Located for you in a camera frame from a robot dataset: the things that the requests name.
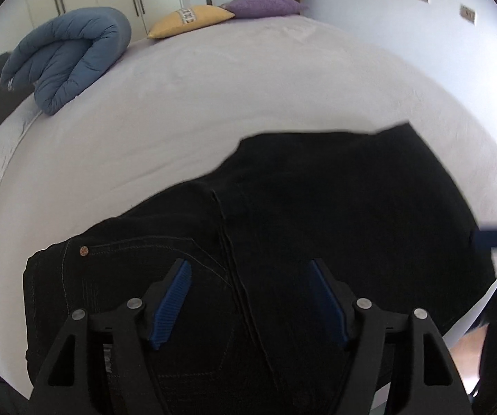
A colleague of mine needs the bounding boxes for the black denim pants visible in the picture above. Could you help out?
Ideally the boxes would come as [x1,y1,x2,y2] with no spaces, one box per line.
[23,124,495,414]

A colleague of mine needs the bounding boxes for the white bed mattress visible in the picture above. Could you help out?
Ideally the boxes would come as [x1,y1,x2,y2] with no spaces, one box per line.
[0,16,497,396]

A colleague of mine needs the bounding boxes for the blue rolled duvet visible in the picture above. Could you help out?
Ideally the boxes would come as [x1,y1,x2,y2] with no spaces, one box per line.
[0,7,132,115]

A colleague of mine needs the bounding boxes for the yellow cushion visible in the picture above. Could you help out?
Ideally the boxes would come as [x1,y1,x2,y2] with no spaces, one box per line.
[147,5,235,39]

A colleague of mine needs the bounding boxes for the purple cushion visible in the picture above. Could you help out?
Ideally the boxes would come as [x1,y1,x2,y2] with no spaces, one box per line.
[221,0,306,19]

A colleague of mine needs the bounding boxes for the wall switch plate near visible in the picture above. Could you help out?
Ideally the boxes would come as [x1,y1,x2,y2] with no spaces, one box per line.
[459,5,476,25]

